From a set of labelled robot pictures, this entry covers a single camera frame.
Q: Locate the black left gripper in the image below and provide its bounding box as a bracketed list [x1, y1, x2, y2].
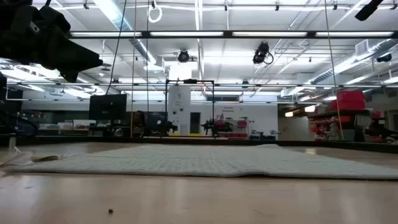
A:
[0, 0, 103, 83]

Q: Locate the grey microfiber towel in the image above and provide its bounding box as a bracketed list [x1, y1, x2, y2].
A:
[6, 143, 398, 181]

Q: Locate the black computer monitor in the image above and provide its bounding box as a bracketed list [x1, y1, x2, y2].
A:
[88, 93, 127, 121]

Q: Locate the red storage bin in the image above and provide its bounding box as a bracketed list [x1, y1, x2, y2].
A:
[330, 90, 366, 111]

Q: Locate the red shelf rack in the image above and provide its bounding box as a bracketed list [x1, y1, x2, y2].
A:
[307, 108, 371, 141]

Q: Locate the overhead light bar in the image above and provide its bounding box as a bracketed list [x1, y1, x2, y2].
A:
[67, 30, 398, 40]

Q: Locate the black hanging cable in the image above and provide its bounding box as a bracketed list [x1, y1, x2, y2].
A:
[104, 0, 128, 95]

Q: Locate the yellow hanging cord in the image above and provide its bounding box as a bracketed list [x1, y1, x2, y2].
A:
[324, 0, 345, 141]

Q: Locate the white hanging cable loop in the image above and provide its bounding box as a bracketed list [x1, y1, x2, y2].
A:
[147, 5, 164, 24]

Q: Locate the round black ceiling camera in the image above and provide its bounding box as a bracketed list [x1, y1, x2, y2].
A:
[177, 49, 191, 63]

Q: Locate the black overhead camera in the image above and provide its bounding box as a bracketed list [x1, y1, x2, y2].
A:
[252, 41, 275, 67]

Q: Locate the black aluminium table frame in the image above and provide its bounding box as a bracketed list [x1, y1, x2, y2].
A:
[0, 134, 398, 154]

